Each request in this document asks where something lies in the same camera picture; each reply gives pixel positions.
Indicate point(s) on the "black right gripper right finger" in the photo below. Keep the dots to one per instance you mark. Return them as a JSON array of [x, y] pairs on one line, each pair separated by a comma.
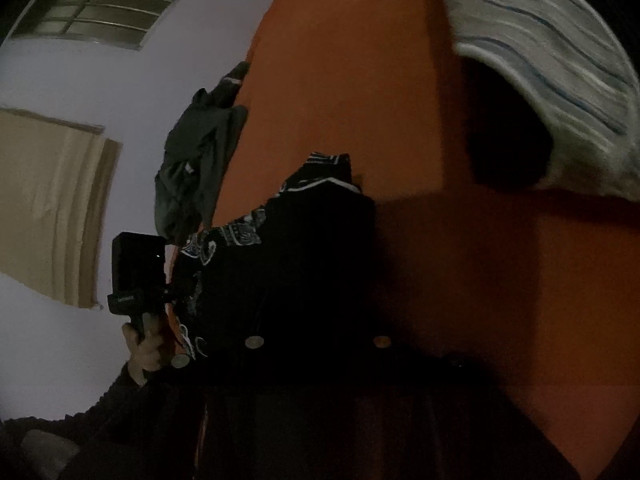
[[428, 414]]

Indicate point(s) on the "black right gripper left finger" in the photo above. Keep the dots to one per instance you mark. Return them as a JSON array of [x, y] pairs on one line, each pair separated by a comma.
[[148, 432]]

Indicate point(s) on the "black patterned shirt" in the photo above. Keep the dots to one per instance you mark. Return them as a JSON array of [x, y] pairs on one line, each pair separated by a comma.
[[266, 306]]

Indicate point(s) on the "person's left forearm dark sleeve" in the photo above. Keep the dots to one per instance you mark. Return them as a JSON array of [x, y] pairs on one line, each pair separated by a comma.
[[37, 448]]

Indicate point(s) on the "person's left hand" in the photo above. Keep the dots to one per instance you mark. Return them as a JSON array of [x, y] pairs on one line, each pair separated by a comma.
[[146, 354]]

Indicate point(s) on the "dark grey garment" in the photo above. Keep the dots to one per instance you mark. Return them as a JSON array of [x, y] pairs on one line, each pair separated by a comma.
[[197, 154]]

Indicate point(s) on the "beige wooden door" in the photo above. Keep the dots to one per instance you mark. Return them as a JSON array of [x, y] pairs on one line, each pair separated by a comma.
[[54, 181]]

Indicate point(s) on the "orange bed sheet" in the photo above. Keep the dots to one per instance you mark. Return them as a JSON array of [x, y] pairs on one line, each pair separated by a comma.
[[541, 282]]

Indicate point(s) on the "window with metal bars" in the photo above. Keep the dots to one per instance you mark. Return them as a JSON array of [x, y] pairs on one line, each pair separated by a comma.
[[123, 23]]

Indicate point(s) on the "grey striped blanket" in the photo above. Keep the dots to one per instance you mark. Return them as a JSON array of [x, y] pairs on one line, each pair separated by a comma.
[[571, 68]]

